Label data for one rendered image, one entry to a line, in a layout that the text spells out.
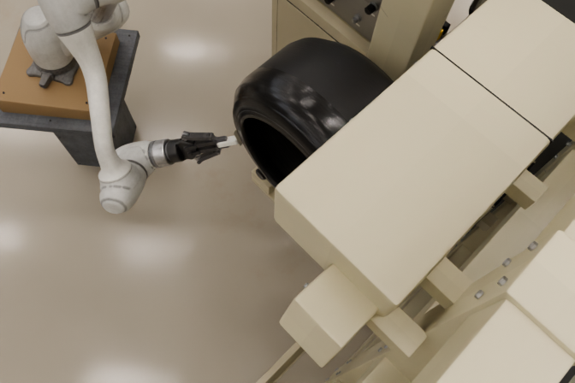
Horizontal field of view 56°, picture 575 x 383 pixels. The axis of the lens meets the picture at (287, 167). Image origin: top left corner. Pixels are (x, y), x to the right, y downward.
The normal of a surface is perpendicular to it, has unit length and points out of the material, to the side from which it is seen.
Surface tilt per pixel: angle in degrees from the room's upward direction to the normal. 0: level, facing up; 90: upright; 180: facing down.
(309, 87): 10
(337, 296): 18
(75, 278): 0
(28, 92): 4
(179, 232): 0
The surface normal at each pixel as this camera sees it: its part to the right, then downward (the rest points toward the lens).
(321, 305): 0.25, -0.58
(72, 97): 0.09, -0.43
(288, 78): -0.24, -0.63
